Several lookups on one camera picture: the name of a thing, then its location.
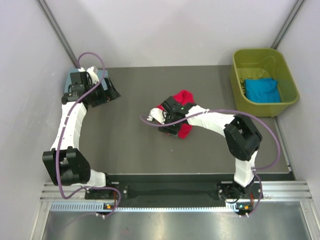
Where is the aluminium frame rail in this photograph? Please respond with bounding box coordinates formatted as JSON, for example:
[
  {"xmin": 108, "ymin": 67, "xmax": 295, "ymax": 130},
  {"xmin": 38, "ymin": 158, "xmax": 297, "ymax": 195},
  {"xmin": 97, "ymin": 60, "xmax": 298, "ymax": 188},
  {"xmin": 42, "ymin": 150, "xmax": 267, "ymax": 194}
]
[{"xmin": 39, "ymin": 181, "xmax": 313, "ymax": 202}]

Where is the slotted grey cable duct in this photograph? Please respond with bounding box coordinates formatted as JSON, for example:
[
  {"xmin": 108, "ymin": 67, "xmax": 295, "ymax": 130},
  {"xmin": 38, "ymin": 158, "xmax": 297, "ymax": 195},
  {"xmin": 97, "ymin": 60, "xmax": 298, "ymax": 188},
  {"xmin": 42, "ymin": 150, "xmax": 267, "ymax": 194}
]
[{"xmin": 50, "ymin": 201, "xmax": 252, "ymax": 213}]

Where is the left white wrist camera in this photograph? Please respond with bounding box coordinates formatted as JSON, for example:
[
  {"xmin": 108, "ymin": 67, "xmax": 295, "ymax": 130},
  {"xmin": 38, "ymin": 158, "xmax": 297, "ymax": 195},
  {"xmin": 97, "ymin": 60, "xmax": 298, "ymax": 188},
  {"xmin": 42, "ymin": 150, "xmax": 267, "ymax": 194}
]
[{"xmin": 77, "ymin": 66, "xmax": 100, "ymax": 86}]

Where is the folded light blue t shirt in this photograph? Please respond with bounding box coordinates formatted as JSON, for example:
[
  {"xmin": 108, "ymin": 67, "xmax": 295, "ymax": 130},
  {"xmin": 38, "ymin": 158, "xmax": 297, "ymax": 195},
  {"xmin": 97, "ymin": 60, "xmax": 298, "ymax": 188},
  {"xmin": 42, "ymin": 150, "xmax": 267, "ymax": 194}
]
[{"xmin": 65, "ymin": 67, "xmax": 110, "ymax": 96}]

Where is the blue t shirt in bin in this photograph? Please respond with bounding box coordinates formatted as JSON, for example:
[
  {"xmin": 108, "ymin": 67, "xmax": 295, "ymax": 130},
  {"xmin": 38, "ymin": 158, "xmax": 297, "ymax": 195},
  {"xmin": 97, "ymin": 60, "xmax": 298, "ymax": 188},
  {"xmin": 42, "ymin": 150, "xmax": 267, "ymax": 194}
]
[{"xmin": 244, "ymin": 77, "xmax": 281, "ymax": 104}]

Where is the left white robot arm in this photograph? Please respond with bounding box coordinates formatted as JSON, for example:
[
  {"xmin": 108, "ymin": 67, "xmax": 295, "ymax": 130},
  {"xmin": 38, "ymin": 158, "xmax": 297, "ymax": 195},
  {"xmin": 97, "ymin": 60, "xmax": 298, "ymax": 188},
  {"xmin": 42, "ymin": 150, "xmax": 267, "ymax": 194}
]
[{"xmin": 42, "ymin": 67, "xmax": 120, "ymax": 200}]

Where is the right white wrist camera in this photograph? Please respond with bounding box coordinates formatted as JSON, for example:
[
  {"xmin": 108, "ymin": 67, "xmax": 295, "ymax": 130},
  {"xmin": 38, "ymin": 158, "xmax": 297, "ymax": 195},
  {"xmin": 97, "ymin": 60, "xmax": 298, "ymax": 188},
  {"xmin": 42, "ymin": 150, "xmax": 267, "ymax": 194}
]
[{"xmin": 147, "ymin": 107, "xmax": 167, "ymax": 125}]

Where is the green plastic bin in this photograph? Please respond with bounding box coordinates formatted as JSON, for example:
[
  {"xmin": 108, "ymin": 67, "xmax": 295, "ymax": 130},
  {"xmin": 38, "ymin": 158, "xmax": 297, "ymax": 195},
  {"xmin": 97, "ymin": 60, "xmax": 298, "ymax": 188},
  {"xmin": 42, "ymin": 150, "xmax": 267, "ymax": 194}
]
[{"xmin": 229, "ymin": 48, "xmax": 300, "ymax": 117}]

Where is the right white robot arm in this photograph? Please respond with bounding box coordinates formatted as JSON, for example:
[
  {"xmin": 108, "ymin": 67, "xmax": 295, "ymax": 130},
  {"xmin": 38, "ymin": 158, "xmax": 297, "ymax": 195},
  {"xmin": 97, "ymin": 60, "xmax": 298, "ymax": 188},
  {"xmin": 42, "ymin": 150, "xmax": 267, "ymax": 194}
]
[{"xmin": 149, "ymin": 96, "xmax": 262, "ymax": 200}]

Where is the red t shirt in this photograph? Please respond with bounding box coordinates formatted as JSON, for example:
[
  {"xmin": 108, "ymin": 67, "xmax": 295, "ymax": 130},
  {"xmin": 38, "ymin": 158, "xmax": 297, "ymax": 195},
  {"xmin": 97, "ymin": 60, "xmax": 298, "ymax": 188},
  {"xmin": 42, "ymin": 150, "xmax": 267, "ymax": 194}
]
[{"xmin": 157, "ymin": 90, "xmax": 196, "ymax": 134}]

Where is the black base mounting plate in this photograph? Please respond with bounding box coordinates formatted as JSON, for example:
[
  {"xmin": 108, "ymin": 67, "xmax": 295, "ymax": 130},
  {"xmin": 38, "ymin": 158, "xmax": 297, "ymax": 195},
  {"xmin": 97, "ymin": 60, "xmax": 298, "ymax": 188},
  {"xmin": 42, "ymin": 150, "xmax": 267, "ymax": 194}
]
[{"xmin": 84, "ymin": 181, "xmax": 263, "ymax": 201}]

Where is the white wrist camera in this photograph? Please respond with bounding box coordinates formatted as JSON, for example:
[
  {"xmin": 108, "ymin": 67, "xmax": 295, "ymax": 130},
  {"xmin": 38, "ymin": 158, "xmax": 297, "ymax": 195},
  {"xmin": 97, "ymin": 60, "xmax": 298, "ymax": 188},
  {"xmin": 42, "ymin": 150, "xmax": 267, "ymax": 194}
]
[
  {"xmin": 77, "ymin": 66, "xmax": 100, "ymax": 86},
  {"xmin": 147, "ymin": 107, "xmax": 167, "ymax": 125}
]

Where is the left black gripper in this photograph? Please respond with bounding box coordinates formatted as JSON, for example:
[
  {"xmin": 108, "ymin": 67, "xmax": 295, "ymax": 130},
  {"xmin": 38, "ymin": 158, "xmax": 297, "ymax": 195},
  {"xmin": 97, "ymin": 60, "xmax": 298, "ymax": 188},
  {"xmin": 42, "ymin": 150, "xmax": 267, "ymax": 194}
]
[{"xmin": 85, "ymin": 76, "xmax": 120, "ymax": 108}]

